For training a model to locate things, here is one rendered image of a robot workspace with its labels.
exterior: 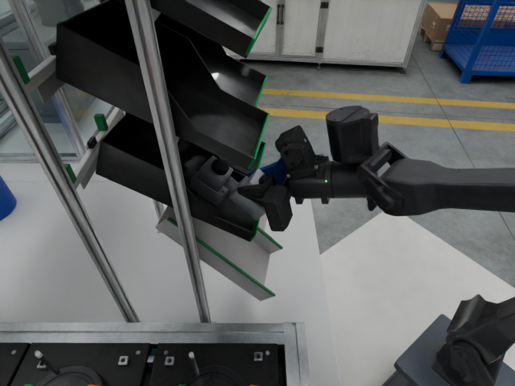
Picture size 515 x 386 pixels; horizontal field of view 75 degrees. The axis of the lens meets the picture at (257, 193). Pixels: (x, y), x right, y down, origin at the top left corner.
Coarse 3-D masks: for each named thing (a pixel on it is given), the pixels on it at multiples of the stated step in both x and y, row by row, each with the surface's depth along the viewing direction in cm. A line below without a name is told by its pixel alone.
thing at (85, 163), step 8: (152, 8) 36; (40, 64) 45; (48, 64) 46; (32, 72) 44; (40, 72) 44; (48, 72) 46; (32, 80) 42; (40, 80) 44; (32, 88) 42; (112, 112) 68; (120, 112) 70; (112, 120) 66; (112, 128) 66; (96, 136) 62; (104, 136) 62; (176, 136) 47; (96, 144) 60; (88, 152) 58; (96, 152) 59; (80, 160) 56; (88, 160) 57; (80, 168) 54; (88, 168) 57; (80, 176) 54
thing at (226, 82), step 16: (160, 16) 63; (192, 32) 64; (208, 48) 65; (208, 64) 65; (224, 64) 67; (240, 64) 66; (224, 80) 63; (240, 80) 66; (256, 80) 68; (240, 96) 62; (256, 96) 64
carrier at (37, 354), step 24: (24, 360) 65; (48, 360) 58; (72, 360) 65; (96, 360) 65; (144, 360) 65; (24, 384) 62; (48, 384) 60; (72, 384) 60; (96, 384) 60; (120, 384) 62
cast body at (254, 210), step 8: (256, 176) 56; (264, 176) 55; (224, 184) 58; (232, 184) 58; (240, 184) 57; (248, 184) 54; (256, 184) 55; (232, 192) 58; (232, 200) 58; (240, 200) 57; (248, 200) 56; (248, 208) 58; (256, 208) 57; (256, 216) 58
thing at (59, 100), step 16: (16, 0) 92; (16, 16) 95; (32, 32) 98; (32, 48) 101; (64, 96) 114; (64, 112) 115; (64, 128) 119; (80, 144) 125; (0, 160) 129; (16, 160) 129; (32, 160) 129; (64, 160) 129
